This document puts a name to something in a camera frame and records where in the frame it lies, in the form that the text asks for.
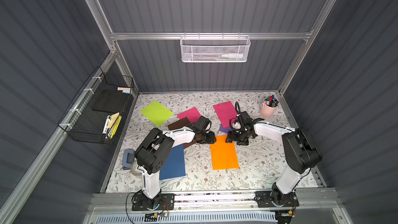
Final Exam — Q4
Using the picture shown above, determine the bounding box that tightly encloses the blue tape dispenser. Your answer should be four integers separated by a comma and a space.
122, 149, 135, 170

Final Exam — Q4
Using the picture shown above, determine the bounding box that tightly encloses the magenta paper sheet right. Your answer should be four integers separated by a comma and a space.
213, 101, 237, 128

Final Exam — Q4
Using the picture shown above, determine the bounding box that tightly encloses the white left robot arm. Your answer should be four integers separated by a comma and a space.
134, 116, 216, 200

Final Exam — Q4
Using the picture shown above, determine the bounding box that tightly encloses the pink pen cup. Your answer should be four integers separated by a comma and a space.
260, 94, 279, 118

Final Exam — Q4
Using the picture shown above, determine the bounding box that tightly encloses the brown paper sheet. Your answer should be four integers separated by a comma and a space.
167, 117, 195, 149

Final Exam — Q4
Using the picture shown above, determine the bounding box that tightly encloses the black wire wall basket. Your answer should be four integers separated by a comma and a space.
58, 67, 135, 145

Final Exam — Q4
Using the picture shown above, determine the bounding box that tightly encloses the white mesh wall basket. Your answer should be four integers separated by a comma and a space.
179, 34, 251, 63

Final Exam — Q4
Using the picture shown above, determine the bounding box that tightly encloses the magenta paper sheet left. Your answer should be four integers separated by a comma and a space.
177, 107, 201, 123

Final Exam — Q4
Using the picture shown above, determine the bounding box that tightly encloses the orange paper sheet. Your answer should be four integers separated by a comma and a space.
210, 135, 239, 170

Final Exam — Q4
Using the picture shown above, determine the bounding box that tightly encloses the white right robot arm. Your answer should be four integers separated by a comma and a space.
226, 102, 322, 207

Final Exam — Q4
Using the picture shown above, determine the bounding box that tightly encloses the purple paper sheet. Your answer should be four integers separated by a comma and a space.
219, 124, 232, 133

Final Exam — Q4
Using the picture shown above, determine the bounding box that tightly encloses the magenta paper sheet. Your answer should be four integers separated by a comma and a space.
177, 107, 201, 123
213, 101, 237, 128

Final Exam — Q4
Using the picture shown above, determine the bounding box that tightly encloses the aluminium frame post left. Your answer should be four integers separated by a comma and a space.
85, 0, 116, 54

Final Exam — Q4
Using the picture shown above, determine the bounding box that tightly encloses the white tape roll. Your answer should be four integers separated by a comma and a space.
130, 160, 142, 178

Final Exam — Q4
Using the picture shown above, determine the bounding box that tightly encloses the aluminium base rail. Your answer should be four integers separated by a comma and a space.
130, 189, 301, 212

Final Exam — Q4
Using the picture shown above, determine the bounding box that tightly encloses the lime green paper sheet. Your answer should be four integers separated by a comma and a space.
140, 101, 174, 127

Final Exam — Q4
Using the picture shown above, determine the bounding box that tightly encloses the blue paper sheet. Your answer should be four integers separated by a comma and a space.
160, 145, 186, 180

